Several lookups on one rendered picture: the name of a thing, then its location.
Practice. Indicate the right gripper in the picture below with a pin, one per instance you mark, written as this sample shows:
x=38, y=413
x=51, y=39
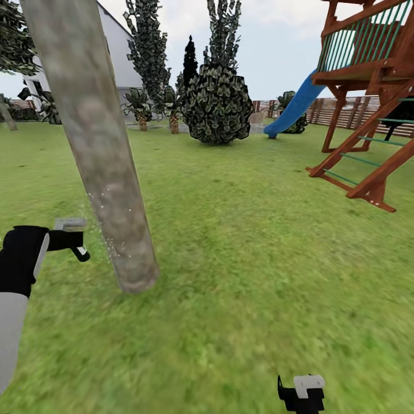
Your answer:
x=313, y=403

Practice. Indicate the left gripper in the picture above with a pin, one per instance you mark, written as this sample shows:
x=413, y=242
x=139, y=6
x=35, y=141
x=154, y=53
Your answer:
x=69, y=239

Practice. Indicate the garden chair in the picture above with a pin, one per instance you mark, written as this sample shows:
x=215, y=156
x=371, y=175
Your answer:
x=257, y=118

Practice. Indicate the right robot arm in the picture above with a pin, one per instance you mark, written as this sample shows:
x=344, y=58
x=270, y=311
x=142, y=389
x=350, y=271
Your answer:
x=306, y=396

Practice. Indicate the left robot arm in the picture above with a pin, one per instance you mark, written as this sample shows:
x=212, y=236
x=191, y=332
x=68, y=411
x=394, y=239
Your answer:
x=21, y=260

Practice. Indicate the pesticide atomizer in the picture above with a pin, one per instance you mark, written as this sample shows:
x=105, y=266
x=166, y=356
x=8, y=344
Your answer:
x=81, y=253

